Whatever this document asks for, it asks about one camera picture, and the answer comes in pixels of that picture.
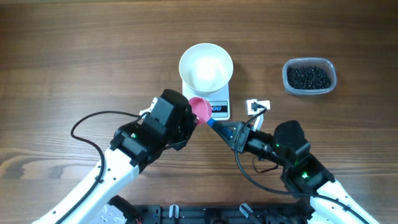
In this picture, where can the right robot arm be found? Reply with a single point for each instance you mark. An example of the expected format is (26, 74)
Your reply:
(323, 198)

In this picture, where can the clear plastic container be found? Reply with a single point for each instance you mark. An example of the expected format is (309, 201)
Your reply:
(309, 61)

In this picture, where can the black beans pile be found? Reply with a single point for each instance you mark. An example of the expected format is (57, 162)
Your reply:
(308, 78)

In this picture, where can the pink scoop blue handle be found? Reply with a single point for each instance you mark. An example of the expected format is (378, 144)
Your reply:
(203, 110)

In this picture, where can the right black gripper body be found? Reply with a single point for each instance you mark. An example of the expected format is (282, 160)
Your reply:
(242, 139)

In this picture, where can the white digital kitchen scale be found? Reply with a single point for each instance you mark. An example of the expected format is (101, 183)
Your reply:
(219, 101)

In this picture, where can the white bowl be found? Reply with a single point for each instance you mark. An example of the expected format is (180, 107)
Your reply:
(205, 68)

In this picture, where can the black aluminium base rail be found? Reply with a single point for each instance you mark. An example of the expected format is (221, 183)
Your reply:
(271, 213)

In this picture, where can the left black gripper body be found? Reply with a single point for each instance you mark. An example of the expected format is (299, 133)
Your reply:
(184, 130)

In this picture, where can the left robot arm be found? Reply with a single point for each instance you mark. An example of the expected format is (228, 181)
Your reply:
(168, 125)

